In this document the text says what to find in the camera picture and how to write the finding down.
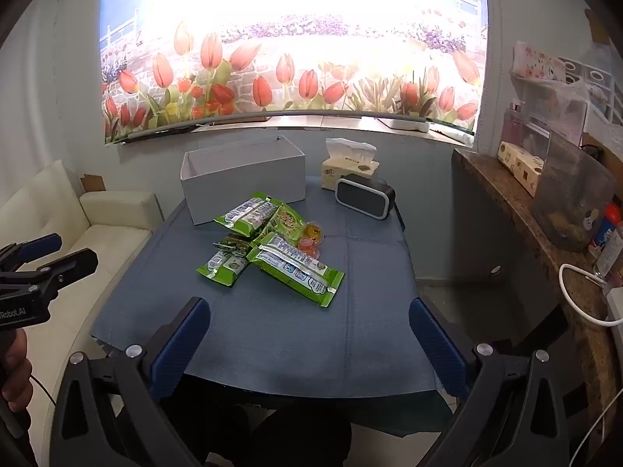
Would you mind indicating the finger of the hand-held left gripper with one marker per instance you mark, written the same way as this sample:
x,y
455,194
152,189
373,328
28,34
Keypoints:
x,y
73,262
41,245

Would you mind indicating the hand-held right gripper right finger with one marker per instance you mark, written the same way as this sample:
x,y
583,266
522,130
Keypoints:
x,y
438,345

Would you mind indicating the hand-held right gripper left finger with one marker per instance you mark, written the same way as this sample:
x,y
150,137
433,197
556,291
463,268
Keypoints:
x,y
181,345

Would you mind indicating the short green snack packet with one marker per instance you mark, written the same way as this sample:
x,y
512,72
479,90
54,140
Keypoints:
x,y
224,267

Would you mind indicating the small dark green snack packet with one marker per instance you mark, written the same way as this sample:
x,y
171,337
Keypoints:
x,y
233,244

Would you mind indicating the large green snack packet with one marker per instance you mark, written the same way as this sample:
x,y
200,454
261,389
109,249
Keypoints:
x,y
294,267

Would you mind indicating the long green snack packet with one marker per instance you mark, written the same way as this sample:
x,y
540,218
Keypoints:
x,y
248,214

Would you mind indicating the pink jelly cup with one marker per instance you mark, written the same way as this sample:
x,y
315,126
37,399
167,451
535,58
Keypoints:
x,y
309,249

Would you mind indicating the green round-print snack packet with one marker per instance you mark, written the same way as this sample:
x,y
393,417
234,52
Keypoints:
x,y
288,219

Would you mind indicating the yellow jelly cup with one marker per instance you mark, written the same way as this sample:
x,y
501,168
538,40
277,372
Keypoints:
x,y
314,230

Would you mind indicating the white cardboard box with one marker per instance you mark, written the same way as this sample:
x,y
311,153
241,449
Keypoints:
x,y
243,180

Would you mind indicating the person's left hand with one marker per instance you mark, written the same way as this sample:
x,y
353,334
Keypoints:
x,y
18,374

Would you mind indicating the white leather sofa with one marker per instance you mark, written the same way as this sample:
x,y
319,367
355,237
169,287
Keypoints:
x,y
63,224

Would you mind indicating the cardboard scrap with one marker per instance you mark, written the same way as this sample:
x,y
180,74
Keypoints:
x,y
92,182

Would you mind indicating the blue tablecloth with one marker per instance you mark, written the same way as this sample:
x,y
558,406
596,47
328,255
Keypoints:
x,y
301,345

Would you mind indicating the black speaker with grey rim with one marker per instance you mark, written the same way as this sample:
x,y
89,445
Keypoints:
x,y
362,197

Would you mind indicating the patterned cream carton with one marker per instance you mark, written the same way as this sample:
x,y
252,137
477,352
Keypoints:
x,y
521,165

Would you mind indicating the clear plastic container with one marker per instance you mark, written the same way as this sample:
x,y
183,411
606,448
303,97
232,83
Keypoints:
x,y
569,194

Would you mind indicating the yellow tissue box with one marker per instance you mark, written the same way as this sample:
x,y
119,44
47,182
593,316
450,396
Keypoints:
x,y
348,165

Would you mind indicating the blue and red bottle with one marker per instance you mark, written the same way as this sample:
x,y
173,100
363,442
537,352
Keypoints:
x,y
606,228

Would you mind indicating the white power strip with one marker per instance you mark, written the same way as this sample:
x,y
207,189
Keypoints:
x,y
404,125

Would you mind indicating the floral pink box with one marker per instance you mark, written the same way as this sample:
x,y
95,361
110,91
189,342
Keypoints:
x,y
535,61

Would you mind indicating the tulip wall poster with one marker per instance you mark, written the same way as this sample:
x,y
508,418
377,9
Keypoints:
x,y
292,82

